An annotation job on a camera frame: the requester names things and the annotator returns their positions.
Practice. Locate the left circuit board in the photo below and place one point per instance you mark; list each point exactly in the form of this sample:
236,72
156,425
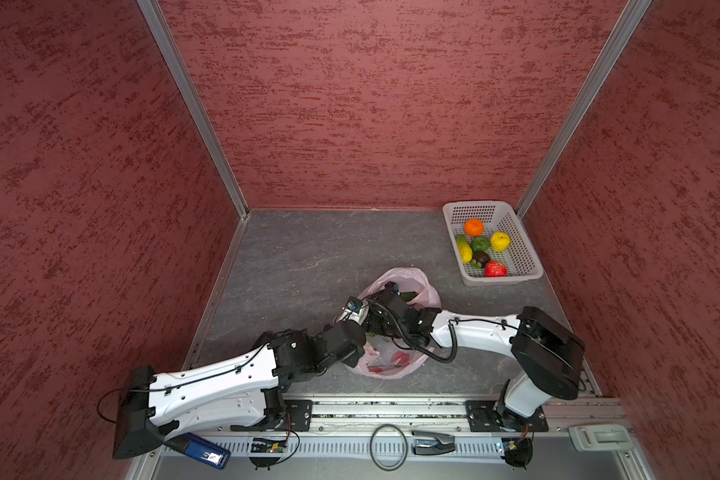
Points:
269,446

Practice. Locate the pink plastic bag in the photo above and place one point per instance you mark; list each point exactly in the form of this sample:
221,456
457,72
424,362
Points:
388,359

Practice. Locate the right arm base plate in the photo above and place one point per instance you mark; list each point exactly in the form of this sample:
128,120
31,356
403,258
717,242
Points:
480,415

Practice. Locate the green lime fruit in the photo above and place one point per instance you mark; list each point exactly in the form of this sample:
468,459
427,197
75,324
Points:
480,244

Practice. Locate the right circuit board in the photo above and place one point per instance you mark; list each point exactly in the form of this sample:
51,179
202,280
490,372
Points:
517,453

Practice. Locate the right aluminium corner post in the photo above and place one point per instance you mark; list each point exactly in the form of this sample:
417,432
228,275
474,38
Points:
619,37

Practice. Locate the left aluminium corner post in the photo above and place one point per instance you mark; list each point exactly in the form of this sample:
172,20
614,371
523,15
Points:
164,39

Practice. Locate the orange fruit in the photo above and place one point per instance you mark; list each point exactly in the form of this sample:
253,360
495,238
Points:
473,227

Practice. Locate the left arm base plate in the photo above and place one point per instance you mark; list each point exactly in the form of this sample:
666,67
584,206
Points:
286,416

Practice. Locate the red apple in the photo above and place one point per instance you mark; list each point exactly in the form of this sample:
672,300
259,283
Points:
494,269

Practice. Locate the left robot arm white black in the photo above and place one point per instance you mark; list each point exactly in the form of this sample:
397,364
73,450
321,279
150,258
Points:
244,392

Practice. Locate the black grey stapler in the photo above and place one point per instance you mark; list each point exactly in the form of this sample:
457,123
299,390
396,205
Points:
427,443

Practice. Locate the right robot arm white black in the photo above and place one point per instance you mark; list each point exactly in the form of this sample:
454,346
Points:
549,354

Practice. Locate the dark purple mangosteen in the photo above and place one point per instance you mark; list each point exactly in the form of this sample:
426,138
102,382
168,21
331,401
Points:
479,259

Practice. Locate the aluminium front rail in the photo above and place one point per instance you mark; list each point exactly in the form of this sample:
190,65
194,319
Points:
379,428

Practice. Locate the blue black device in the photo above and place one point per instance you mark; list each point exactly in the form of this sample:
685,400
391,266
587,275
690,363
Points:
199,449

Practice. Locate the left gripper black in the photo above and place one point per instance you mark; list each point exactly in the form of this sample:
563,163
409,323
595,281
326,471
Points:
352,358

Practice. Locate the white plastic basket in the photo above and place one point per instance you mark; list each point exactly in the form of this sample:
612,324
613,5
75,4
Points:
520,258

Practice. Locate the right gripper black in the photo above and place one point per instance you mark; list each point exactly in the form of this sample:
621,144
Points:
373,322

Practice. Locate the aluminium corner post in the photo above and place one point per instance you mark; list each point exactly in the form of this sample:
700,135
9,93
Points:
164,39
619,37

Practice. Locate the circuit board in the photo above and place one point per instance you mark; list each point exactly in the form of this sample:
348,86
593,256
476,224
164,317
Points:
517,453
269,446

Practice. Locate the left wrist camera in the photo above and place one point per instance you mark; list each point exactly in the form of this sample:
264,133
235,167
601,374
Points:
355,310

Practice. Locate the white plastic holder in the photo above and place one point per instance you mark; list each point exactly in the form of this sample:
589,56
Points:
601,438

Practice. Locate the yellow fruit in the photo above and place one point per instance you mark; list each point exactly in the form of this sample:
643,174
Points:
500,241

